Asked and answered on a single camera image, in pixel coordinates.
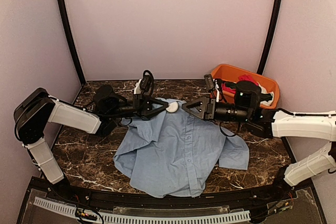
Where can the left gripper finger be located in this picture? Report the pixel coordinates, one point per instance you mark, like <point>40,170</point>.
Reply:
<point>153,109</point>
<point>164,104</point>

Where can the right black frame post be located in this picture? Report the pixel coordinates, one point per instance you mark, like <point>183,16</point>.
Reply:
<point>269,36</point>

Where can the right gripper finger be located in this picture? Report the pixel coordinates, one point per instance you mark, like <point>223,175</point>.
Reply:
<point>197,103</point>
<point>197,111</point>

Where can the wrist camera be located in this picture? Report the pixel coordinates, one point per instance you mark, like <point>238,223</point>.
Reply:
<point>145,84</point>
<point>214,87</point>

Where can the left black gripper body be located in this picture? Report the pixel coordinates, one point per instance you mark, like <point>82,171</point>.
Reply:
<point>138,104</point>

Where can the white slotted cable duct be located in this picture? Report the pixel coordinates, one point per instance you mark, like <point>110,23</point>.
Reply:
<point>141,215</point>

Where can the black front rail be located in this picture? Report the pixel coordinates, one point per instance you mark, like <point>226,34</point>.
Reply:
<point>261,201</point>

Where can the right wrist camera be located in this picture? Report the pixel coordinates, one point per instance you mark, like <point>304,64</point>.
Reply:
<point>214,87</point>

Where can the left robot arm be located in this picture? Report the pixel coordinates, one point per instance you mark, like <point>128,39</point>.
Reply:
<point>40,108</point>

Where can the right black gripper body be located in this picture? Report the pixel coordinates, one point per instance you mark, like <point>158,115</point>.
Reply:
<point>211,110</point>

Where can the light blue button shirt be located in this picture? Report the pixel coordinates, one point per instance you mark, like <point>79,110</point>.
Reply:
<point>174,153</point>

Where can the red and white clothes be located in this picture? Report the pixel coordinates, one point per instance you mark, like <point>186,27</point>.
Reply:
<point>267,97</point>

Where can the black frame post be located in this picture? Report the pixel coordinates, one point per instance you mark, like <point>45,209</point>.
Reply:
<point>269,36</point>
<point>70,41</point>

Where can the orange plastic basin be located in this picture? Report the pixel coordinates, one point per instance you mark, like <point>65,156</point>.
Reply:
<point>231,73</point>

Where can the left black frame post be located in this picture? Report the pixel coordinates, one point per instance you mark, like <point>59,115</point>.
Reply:
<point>70,41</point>

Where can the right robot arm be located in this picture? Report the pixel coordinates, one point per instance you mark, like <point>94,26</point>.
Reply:
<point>269,123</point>

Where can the round white brooch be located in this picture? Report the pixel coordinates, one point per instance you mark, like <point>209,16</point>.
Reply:
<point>173,107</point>

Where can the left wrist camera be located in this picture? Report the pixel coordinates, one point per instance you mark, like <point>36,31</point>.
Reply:
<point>145,84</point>

